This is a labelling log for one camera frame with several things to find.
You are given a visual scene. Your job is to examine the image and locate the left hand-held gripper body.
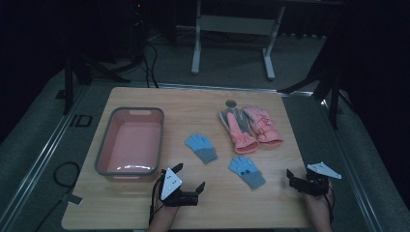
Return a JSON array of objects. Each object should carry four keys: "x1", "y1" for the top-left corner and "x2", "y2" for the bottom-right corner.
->
[{"x1": 159, "y1": 167, "x2": 199, "y2": 208}]

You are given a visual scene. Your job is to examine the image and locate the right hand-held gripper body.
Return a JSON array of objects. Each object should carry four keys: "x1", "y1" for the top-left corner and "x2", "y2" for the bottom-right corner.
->
[{"x1": 291, "y1": 161, "x2": 342, "y2": 197}]

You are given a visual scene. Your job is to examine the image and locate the plain blue knit glove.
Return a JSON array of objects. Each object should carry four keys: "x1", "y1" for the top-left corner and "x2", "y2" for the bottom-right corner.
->
[{"x1": 185, "y1": 132, "x2": 219, "y2": 164}]

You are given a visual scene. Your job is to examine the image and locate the blue knit glove with dots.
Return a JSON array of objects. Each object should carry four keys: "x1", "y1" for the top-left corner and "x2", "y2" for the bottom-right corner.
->
[{"x1": 227, "y1": 156, "x2": 267, "y2": 190}]

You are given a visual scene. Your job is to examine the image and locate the pink basin with grey rim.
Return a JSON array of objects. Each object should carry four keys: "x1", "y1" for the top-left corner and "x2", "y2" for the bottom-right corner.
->
[{"x1": 94, "y1": 106, "x2": 165, "y2": 182}]

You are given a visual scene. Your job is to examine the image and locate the pink padded glove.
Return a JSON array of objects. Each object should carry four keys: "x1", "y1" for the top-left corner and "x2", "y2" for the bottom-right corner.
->
[{"x1": 242, "y1": 104, "x2": 284, "y2": 148}]

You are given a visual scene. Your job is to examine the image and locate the pink glove with grey palm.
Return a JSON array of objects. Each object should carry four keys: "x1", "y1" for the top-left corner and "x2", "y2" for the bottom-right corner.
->
[{"x1": 218, "y1": 107, "x2": 260, "y2": 155}]

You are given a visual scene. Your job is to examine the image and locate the person's right hand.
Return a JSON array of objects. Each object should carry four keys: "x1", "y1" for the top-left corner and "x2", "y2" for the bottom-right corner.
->
[{"x1": 304, "y1": 181, "x2": 334, "y2": 224}]

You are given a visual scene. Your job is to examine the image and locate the person's left hand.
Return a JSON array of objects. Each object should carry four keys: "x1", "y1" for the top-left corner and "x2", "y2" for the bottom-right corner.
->
[{"x1": 154, "y1": 192, "x2": 180, "y2": 223}]

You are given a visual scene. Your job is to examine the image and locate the black tripod stand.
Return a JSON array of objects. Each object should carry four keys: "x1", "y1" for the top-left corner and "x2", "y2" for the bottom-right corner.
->
[
  {"x1": 278, "y1": 61, "x2": 344, "y2": 131},
  {"x1": 55, "y1": 47, "x2": 132, "y2": 116}
]

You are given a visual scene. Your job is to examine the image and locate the grey tape piece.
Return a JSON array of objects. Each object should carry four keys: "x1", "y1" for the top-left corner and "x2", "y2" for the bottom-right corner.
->
[{"x1": 67, "y1": 193, "x2": 84, "y2": 206}]

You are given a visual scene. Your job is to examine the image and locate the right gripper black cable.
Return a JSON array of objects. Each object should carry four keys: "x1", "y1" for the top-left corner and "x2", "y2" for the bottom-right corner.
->
[{"x1": 323, "y1": 187, "x2": 337, "y2": 224}]

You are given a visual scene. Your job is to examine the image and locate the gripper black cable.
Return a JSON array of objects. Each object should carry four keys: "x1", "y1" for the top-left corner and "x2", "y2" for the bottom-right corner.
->
[
  {"x1": 323, "y1": 187, "x2": 337, "y2": 224},
  {"x1": 148, "y1": 176, "x2": 166, "y2": 226}
]

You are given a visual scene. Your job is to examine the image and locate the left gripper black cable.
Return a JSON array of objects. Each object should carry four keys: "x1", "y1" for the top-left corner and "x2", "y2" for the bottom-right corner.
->
[{"x1": 148, "y1": 176, "x2": 166, "y2": 226}]

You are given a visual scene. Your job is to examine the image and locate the metal floor rail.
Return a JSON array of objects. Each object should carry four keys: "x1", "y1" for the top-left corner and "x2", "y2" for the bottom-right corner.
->
[
  {"x1": 320, "y1": 98, "x2": 386, "y2": 232},
  {"x1": 0, "y1": 84, "x2": 91, "y2": 228}
]

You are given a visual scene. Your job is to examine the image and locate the black hanging cables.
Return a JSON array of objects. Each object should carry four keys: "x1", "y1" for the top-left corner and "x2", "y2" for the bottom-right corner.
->
[{"x1": 140, "y1": 40, "x2": 160, "y2": 89}]

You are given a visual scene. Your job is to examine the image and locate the black floor cable loop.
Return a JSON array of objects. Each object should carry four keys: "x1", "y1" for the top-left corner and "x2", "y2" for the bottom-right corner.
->
[{"x1": 34, "y1": 161, "x2": 82, "y2": 232}]

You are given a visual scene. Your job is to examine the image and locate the white metal table frame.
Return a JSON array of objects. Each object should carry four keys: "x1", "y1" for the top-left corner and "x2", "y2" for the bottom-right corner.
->
[{"x1": 190, "y1": 0, "x2": 287, "y2": 81}]

